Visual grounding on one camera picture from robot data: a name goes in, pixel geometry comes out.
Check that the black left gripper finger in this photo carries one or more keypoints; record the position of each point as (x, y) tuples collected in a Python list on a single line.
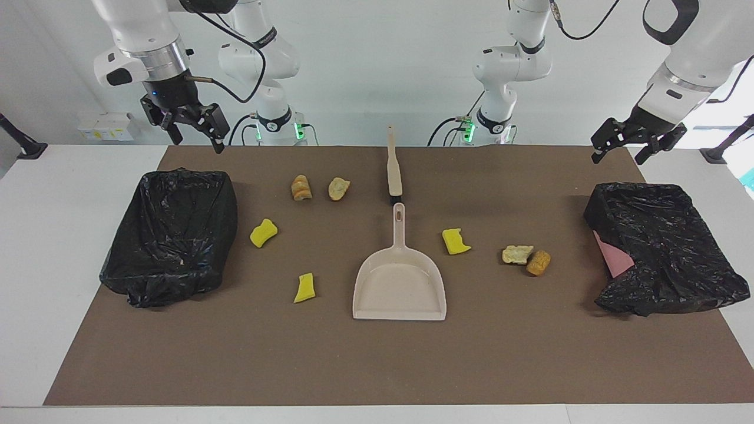
[(611, 135), (662, 143)]

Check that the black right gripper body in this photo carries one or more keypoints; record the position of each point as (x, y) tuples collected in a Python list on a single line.
[(177, 97)]

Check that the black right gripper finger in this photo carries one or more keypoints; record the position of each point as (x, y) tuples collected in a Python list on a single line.
[(171, 123), (217, 126)]

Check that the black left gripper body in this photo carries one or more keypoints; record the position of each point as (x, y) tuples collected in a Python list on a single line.
[(648, 123)]

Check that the striped orange bread roll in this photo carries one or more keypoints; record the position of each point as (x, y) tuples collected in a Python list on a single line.
[(301, 188)]

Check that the yellow sponge piece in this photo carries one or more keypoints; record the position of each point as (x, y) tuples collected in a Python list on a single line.
[(305, 288), (454, 242), (263, 234)]

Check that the pale bread piece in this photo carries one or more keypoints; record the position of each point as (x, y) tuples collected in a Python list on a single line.
[(338, 189)]

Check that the brown fried croquette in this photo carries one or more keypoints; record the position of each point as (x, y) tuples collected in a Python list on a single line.
[(538, 263)]

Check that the pale crusty bread chunk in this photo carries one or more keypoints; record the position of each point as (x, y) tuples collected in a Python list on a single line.
[(516, 254)]

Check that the beige plastic dustpan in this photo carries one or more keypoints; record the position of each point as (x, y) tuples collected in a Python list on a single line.
[(400, 288)]

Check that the black plastic trash bag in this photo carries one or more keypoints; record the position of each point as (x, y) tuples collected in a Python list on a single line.
[(665, 247), (171, 235)]

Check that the pink trash bin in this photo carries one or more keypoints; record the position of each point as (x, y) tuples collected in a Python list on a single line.
[(612, 259)]

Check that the teal object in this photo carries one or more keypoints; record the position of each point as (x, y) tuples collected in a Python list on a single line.
[(750, 178)]

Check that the brown table mat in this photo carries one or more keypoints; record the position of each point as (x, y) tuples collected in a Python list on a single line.
[(500, 353)]

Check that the white wall socket box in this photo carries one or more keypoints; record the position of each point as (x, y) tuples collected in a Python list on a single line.
[(109, 126)]

